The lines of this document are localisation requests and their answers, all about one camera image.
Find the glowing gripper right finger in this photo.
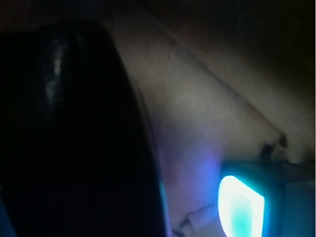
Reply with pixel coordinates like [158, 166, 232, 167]
[218, 162, 316, 237]

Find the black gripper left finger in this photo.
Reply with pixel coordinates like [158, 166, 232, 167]
[0, 20, 170, 237]

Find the brown paper bag bin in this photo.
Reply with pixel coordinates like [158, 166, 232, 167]
[111, 12, 315, 237]

